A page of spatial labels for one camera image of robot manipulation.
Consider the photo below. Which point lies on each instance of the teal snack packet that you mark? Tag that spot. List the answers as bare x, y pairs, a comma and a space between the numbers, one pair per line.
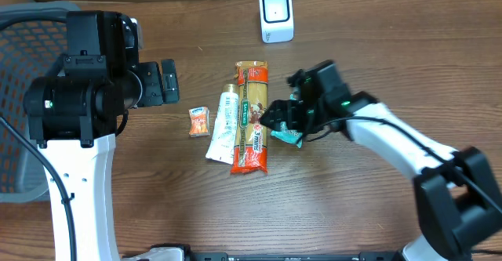
288, 135

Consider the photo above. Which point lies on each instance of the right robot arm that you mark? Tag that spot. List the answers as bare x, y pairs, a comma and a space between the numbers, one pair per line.
457, 196

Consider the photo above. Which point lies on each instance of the grey plastic basket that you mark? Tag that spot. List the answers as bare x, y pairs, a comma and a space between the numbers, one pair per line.
33, 35

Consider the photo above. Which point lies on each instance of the white barcode scanner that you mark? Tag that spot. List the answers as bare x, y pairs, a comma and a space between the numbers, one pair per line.
276, 20

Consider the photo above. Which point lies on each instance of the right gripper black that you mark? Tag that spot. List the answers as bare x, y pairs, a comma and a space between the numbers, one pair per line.
297, 110

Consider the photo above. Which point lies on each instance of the white tube gold cap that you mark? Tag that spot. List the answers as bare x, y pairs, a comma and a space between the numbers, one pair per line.
221, 147

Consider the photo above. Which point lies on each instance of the small orange sachet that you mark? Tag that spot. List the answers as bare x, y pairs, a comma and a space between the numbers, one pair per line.
199, 117

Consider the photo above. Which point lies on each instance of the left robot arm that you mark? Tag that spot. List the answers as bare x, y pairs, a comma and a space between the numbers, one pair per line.
75, 114

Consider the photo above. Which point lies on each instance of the orange spaghetti packet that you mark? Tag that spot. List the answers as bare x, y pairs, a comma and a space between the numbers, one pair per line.
250, 150

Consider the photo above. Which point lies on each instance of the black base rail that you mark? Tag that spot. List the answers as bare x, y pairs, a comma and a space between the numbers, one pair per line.
185, 253

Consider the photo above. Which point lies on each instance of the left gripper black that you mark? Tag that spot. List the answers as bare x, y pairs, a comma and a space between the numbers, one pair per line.
149, 96

